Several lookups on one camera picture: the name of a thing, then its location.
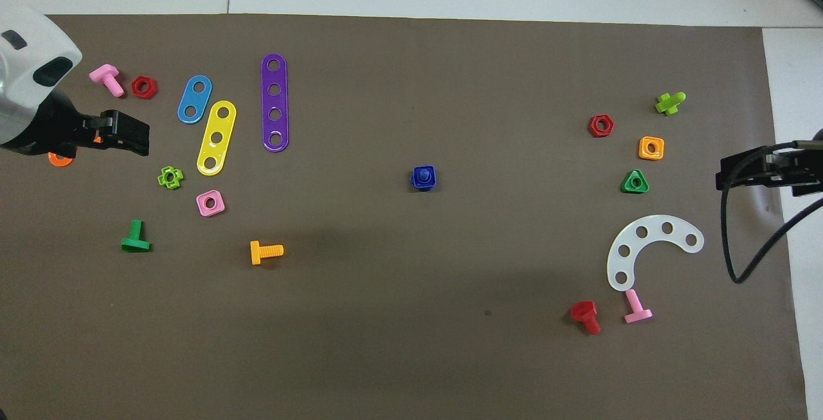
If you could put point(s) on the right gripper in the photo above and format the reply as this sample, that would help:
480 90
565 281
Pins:
804 166

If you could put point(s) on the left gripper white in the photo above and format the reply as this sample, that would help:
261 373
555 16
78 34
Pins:
32 53

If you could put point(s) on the blue plastic screw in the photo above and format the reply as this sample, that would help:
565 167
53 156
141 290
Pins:
423 176

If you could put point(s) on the blue square plastic nut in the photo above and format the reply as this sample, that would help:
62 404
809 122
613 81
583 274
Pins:
431 170

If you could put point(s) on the red hexagonal plastic nut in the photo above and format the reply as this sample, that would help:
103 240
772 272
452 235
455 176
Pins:
592 125
135 85

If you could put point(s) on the green cross-shaped plastic nut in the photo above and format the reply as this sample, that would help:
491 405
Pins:
162 179

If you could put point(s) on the pink plastic screw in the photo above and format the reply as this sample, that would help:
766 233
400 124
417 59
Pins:
633 301
106 74

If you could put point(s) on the dark green plastic screw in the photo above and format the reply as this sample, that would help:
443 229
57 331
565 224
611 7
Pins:
135 230

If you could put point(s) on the lime cross-head plastic screw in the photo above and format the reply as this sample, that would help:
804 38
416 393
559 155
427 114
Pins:
669 105

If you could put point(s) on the orange square plastic nut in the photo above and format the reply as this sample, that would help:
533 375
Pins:
643 153

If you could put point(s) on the pink square plastic nut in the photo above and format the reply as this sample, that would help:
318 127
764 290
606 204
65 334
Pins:
218 209

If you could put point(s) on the green triangular plastic nut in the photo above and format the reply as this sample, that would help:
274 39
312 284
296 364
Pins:
627 188

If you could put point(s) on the orange plastic screw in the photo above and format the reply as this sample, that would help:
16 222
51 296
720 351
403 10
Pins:
256 253

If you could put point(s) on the red plastic screw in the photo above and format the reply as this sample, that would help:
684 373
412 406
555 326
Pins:
584 310

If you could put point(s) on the orange angled plastic plate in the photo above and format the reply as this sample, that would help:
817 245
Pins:
61 161

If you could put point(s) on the blue two-hole plastic plate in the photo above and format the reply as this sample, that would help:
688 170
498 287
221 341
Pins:
194 100

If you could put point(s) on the yellow three-hole plastic plate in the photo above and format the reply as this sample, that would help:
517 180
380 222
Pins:
220 125

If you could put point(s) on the white curved five-hole plate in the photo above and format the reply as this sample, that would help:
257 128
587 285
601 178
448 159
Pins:
654 229

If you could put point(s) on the purple four-hole plastic plate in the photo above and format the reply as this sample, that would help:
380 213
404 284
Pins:
274 101

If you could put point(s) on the brown table mat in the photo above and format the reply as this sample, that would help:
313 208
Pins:
418 265

